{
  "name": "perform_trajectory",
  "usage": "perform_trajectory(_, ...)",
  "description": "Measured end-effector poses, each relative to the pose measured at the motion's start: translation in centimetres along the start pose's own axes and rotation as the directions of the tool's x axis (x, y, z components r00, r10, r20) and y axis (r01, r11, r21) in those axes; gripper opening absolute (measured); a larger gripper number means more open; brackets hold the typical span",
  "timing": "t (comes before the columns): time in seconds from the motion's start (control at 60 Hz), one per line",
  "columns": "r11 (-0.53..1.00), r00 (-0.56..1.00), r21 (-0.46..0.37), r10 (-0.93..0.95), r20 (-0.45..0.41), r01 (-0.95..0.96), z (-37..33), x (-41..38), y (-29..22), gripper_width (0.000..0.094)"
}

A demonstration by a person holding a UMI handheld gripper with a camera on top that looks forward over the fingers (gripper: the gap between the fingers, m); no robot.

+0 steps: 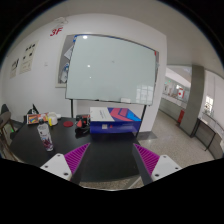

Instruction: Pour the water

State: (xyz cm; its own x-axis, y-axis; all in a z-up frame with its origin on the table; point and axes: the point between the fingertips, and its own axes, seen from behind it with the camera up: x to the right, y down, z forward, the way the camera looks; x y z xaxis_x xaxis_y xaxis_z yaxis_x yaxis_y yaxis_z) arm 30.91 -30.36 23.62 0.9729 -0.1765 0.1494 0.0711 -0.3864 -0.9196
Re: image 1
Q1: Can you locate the black red gadget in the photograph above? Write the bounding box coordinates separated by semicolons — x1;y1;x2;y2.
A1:
76;114;90;130

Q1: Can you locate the white paper on box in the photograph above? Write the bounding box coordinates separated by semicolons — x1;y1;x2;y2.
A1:
90;107;113;122

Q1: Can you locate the grey concrete pillar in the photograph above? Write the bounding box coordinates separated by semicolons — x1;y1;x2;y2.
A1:
180;65;205;136

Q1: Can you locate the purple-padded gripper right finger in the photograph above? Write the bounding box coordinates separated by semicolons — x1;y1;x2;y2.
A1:
133;144;181;182

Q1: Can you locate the colourful small box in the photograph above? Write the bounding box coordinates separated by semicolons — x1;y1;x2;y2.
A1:
27;113;48;124

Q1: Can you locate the blue pink cardboard box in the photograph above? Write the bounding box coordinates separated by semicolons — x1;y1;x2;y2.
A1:
90;107;141;133

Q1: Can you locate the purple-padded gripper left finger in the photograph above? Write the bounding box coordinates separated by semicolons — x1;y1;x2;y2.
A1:
41;143;90;181

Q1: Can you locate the white cup yellow handle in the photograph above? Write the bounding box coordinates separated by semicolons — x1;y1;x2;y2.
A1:
48;112;58;126

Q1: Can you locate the clear water bottle patterned label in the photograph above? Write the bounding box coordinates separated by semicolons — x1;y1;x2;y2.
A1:
37;119;53;151

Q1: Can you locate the red 3F wall sign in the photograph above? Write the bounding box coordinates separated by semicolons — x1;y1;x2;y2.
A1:
50;27;63;37

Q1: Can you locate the white wall poster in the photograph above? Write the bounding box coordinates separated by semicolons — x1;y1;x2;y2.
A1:
19;41;38;74

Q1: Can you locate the red round coaster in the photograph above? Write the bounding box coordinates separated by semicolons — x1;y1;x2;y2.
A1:
63;121;73;127

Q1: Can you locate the small wall poster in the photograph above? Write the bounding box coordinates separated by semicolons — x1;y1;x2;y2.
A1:
10;58;19;79

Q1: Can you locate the large whiteboard on stand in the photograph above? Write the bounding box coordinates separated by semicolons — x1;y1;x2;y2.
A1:
65;34;158;106

